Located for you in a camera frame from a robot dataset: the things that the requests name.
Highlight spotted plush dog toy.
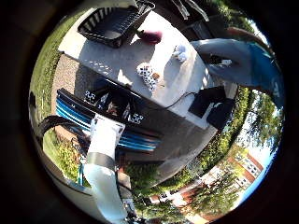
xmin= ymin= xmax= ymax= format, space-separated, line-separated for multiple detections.
xmin=135 ymin=62 xmax=162 ymax=91

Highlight purple eggplant plush toy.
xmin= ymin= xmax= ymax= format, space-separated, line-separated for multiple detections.
xmin=135 ymin=29 xmax=164 ymax=45

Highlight small white plush toy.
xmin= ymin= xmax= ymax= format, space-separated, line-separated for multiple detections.
xmin=172 ymin=44 xmax=190 ymax=63

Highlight blue striped equipment cart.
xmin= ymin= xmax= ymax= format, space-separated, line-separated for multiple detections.
xmin=55 ymin=88 xmax=164 ymax=154

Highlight black plastic slotted basket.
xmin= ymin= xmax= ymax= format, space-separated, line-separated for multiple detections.
xmin=77 ymin=0 xmax=156 ymax=49

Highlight red brick building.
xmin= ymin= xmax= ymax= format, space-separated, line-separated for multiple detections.
xmin=199 ymin=151 xmax=264 ymax=194

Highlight metal mesh chair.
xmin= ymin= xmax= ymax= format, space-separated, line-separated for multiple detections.
xmin=178 ymin=17 xmax=221 ymax=41

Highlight person in blue shirt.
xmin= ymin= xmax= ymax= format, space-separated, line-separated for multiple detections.
xmin=190 ymin=25 xmax=286 ymax=110

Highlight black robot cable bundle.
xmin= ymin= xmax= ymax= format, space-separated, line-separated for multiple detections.
xmin=38 ymin=115 xmax=92 ymax=147

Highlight thin black table cable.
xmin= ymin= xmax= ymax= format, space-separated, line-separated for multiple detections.
xmin=145 ymin=91 xmax=200 ymax=112

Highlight white crossed frame bars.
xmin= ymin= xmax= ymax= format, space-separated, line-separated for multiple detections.
xmin=170 ymin=0 xmax=210 ymax=22

